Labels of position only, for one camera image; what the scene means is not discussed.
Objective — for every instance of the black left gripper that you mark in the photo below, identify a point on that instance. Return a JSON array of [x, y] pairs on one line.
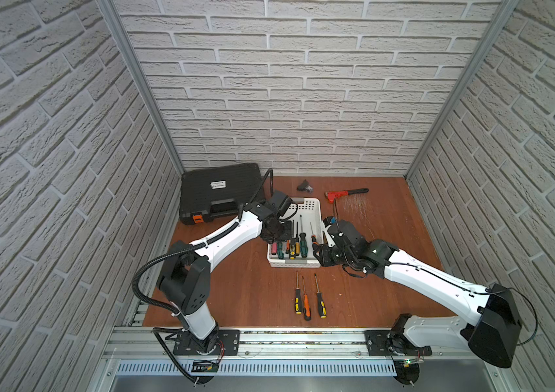
[[272, 237]]

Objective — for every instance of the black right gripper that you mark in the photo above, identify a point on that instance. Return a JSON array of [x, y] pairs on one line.
[[324, 257]]

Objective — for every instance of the yellow handle screwdriver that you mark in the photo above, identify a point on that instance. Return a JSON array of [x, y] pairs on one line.
[[292, 247]]

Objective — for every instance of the green black screwdriver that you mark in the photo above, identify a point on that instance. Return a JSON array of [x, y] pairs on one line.
[[303, 241]]

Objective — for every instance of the orange handle screwdriver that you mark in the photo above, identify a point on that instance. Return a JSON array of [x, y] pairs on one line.
[[307, 313]]

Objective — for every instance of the green handle screwdriver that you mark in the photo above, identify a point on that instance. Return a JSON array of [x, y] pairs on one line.
[[280, 250]]

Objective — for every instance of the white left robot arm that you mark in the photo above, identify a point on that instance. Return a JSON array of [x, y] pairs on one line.
[[186, 273]]

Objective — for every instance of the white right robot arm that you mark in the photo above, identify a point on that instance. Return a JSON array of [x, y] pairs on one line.
[[486, 320]]

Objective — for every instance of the white plastic bin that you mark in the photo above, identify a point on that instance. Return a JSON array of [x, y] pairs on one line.
[[303, 222]]

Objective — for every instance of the small black tool part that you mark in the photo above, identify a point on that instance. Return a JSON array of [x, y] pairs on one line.
[[305, 187]]

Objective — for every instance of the red pipe wrench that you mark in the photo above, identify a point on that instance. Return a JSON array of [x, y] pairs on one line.
[[332, 196]]

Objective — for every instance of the black plastic tool case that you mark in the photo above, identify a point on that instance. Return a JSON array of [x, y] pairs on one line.
[[210, 193]]

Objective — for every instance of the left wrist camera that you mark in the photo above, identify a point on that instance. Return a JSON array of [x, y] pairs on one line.
[[279, 203]]

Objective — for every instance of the aluminium mounting rail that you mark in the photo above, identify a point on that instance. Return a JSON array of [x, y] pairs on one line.
[[306, 343]]

